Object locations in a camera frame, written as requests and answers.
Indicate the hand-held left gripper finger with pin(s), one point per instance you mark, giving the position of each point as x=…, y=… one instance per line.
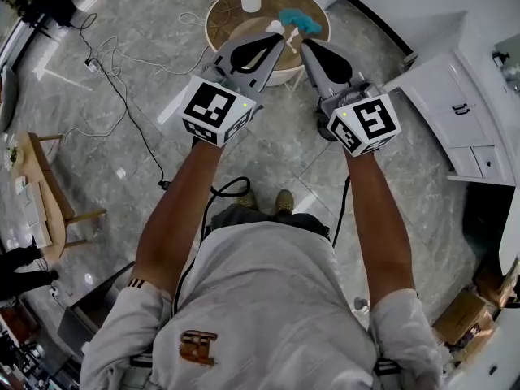
x=243, y=42
x=266, y=73

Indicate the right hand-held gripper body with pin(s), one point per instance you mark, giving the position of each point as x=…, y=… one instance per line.
x=373, y=120

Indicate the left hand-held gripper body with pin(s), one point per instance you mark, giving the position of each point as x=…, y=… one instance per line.
x=211, y=108

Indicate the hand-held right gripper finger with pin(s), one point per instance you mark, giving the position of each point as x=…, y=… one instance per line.
x=319, y=77
x=333, y=57

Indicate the white paper scrap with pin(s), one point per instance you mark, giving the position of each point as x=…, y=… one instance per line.
x=292, y=39

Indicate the blue mesh cloth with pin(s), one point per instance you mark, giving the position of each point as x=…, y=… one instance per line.
x=302, y=20

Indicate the person's left forearm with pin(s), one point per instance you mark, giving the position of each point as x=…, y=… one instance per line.
x=178, y=217

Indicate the person's right forearm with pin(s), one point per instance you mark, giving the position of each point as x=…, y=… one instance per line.
x=378, y=226

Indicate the round glass coffee table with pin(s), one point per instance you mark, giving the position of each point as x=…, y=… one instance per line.
x=227, y=10

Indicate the white sink cabinet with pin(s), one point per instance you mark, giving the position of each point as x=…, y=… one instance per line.
x=438, y=92

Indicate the person's left olive shoe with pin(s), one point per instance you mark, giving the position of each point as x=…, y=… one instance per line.
x=248, y=200

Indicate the person's olive shoe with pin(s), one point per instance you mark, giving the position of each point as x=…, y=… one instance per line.
x=285, y=201
x=248, y=200

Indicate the person's dark trousers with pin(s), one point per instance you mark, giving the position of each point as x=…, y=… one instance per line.
x=243, y=215

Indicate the person's right olive shoe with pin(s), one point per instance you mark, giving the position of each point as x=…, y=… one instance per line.
x=285, y=201

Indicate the white power strip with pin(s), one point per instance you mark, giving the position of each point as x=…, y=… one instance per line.
x=92, y=64

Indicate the dark green tub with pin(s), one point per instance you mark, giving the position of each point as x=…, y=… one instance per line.
x=483, y=217

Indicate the wooden bench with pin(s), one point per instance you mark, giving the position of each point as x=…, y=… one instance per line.
x=53, y=193

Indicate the black tripod stand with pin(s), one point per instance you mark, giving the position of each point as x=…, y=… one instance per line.
x=53, y=2

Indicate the cardboard box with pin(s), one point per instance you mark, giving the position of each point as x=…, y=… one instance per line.
x=463, y=319
x=493, y=282

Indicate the small potted plant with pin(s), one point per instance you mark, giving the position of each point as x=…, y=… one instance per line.
x=12, y=150

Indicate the grey padded chair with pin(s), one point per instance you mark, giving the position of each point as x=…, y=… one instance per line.
x=7, y=100

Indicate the white papers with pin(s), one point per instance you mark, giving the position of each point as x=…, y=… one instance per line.
x=34, y=213

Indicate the grey storage box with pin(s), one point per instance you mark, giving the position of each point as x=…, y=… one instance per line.
x=89, y=315

